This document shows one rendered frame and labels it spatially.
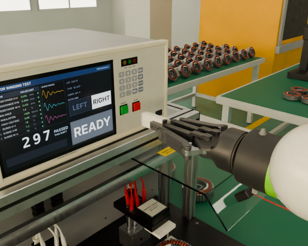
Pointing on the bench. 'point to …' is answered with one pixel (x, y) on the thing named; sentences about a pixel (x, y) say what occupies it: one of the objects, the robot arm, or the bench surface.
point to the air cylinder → (133, 235)
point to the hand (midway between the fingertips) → (155, 122)
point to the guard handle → (244, 194)
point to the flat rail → (68, 208)
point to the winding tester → (157, 85)
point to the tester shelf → (75, 170)
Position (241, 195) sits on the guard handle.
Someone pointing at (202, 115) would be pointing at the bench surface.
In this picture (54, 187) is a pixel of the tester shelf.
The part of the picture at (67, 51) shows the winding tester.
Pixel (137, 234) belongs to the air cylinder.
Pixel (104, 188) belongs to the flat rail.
